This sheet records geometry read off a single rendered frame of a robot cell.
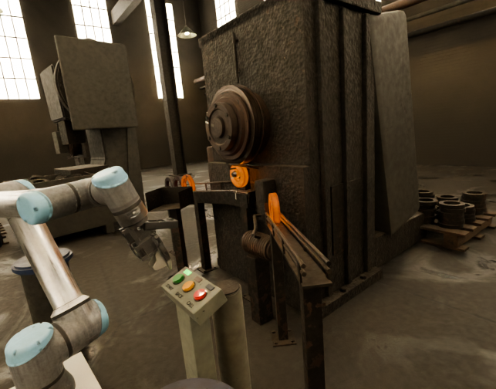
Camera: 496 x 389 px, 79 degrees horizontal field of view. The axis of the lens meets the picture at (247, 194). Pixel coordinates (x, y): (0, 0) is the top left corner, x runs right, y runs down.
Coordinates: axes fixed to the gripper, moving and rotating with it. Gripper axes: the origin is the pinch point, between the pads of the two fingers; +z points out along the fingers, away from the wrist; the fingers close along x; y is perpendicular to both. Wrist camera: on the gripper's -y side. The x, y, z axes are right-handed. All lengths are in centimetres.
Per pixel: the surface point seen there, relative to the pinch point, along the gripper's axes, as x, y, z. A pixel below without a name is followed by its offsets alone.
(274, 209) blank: -5, -53, 13
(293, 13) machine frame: -18, -115, -60
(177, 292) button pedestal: 5.5, 3.5, 6.6
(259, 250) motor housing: -21, -46, 36
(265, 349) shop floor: -12, -21, 78
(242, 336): 8.9, -7.3, 38.1
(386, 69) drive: -10, -177, -12
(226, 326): 7.6, -4.2, 30.1
